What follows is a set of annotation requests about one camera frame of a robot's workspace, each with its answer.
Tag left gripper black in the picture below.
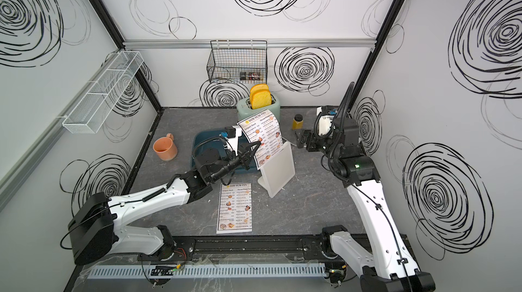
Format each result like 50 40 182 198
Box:
209 140 260 185

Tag new menu sheet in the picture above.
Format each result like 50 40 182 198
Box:
237 110 284 169

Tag white acrylic menu holder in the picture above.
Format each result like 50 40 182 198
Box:
258 141 296 198

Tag old menu sheet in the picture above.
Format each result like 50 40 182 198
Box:
216 183 253 234

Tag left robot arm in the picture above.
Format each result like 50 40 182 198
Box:
66 141 261 266

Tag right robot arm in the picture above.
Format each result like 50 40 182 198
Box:
298 115 436 291

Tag yellow juice bottle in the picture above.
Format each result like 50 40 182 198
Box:
292 114 304 130

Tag mint green toaster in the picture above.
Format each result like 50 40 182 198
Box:
237 94 281 121

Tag teal plastic tray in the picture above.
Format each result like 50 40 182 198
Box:
193 129 256 173

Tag front yellow toast slice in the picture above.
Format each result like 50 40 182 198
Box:
250 89 272 110

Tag yellow toast slice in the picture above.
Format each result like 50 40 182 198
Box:
250 84 269 100
250 89 272 110

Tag rear yellow toast slice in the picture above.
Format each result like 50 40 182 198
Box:
250 84 269 100

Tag small items in basket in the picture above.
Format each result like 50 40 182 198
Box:
240 72 262 82

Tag orange plastic mug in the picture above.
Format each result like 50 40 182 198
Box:
153 134 178 161

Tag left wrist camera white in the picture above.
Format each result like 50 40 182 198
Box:
220 125 242 155

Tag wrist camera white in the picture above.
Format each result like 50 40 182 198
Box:
220 125 242 155
315 106 337 137

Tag left camera black cable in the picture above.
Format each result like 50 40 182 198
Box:
191 136 229 166

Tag camera black cable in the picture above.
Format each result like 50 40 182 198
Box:
325 81 356 170
191 136 229 166

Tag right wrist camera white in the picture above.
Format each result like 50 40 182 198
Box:
315 106 337 137

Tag right camera black cable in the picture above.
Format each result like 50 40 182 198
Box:
325 81 356 170

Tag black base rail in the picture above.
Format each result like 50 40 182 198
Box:
83 234 413 257

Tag black wire wall basket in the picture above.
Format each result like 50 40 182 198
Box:
206 40 269 84

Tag white slotted cable duct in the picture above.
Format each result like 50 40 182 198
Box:
87 263 327 280

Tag white wire wall shelf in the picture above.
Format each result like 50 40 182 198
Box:
62 50 144 134

